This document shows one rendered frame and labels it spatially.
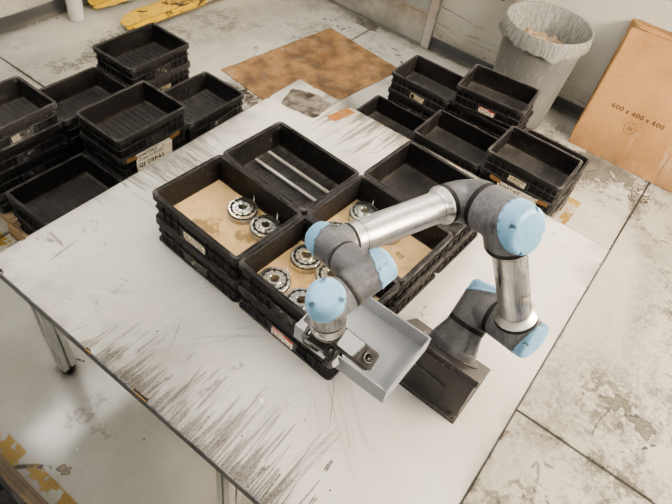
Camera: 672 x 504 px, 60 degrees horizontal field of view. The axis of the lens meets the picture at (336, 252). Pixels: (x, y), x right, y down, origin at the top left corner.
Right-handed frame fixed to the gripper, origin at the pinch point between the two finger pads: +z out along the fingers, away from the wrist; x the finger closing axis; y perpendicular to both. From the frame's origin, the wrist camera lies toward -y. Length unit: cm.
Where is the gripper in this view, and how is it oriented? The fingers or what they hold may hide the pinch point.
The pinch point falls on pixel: (339, 360)
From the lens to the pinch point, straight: 138.0
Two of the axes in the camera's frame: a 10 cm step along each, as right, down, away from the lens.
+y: -8.2, -4.9, 2.9
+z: 0.3, 4.7, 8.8
